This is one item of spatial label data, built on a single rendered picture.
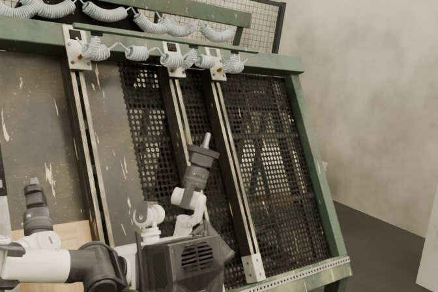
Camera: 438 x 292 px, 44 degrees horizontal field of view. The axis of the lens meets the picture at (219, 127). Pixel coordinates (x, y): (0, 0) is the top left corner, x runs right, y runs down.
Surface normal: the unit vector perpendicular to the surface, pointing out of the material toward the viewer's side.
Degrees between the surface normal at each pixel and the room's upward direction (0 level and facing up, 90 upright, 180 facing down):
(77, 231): 60
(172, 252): 67
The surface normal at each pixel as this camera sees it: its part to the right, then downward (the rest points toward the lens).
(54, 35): 0.67, -0.31
